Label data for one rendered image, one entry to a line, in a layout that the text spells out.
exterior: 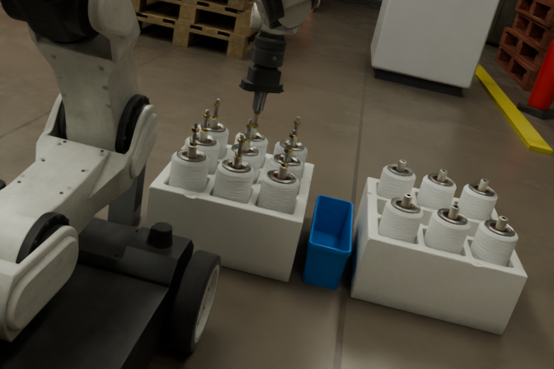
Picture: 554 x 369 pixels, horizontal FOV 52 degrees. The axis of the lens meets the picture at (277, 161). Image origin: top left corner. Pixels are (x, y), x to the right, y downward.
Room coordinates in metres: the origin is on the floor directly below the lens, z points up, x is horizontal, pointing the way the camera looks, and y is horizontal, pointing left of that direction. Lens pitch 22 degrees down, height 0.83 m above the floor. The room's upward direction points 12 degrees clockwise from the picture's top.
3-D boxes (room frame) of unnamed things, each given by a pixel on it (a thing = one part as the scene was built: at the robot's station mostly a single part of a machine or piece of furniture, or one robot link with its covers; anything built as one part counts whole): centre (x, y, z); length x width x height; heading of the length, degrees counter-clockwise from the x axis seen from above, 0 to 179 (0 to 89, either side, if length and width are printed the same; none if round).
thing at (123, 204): (1.37, 0.38, 0.16); 0.07 x 0.07 x 0.31; 87
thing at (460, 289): (1.40, -0.46, 0.09); 0.39 x 0.39 x 0.18; 86
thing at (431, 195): (1.52, -0.47, 0.16); 0.10 x 0.10 x 0.18
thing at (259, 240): (1.43, 0.09, 0.09); 0.39 x 0.39 x 0.18; 87
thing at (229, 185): (1.31, 0.10, 0.16); 0.10 x 0.10 x 0.18
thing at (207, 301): (0.95, 0.10, 0.10); 0.20 x 0.05 x 0.20; 175
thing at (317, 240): (1.39, -0.18, 0.06); 0.30 x 0.11 x 0.12; 176
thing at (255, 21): (1.56, 0.10, 0.57); 0.11 x 0.11 x 0.11; 12
